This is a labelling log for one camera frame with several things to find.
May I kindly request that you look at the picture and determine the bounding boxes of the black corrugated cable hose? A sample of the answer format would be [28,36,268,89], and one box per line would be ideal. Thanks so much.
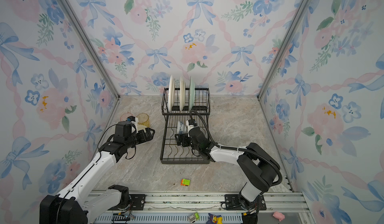
[188,109,283,187]

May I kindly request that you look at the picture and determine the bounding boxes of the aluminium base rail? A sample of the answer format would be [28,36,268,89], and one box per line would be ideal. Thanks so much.
[86,191,315,224]

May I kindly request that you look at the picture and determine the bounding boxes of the cream plate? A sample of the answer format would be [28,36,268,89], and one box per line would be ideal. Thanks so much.
[179,77,186,111]

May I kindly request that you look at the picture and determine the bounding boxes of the purple yellow toy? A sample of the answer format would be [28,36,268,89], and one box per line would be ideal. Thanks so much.
[206,213,223,224]

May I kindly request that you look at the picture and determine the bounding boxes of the cream ceramic bowl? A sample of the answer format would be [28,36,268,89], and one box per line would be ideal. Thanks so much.
[137,140,151,145]
[137,125,149,133]

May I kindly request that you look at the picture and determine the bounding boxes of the pink transparent cup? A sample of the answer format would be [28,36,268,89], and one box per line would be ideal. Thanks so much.
[120,113,133,122]

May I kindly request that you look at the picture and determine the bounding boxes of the small colourful toy cube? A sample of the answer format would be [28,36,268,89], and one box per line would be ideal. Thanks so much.
[181,179,191,186]

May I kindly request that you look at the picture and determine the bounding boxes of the blue floral bowl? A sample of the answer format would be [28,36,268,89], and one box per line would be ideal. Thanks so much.
[177,121,188,135]

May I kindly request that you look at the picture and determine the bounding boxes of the green white small box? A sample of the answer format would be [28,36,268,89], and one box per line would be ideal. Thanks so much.
[187,212,200,224]

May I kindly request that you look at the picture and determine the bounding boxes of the pink toy pig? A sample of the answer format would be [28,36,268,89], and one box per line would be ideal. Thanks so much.
[273,212,285,222]

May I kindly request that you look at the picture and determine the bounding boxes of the black wire dish rack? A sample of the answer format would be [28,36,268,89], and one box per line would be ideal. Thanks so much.
[160,87,211,165]

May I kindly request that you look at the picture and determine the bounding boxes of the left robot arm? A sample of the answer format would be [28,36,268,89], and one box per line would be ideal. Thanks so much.
[39,117,155,224]

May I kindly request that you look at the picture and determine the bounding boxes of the yellow transparent cup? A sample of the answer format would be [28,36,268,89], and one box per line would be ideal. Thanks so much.
[137,113,150,128]

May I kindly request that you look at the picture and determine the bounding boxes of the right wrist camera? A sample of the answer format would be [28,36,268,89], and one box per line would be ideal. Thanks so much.
[186,119,198,131]

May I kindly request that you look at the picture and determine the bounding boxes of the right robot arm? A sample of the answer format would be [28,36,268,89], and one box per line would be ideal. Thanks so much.
[175,125,283,211]

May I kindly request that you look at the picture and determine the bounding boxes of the green plate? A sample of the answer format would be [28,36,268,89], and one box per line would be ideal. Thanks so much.
[189,77,196,111]

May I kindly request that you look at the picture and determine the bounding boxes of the white plate with blue rim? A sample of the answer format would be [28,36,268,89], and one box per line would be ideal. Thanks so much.
[168,75,175,113]

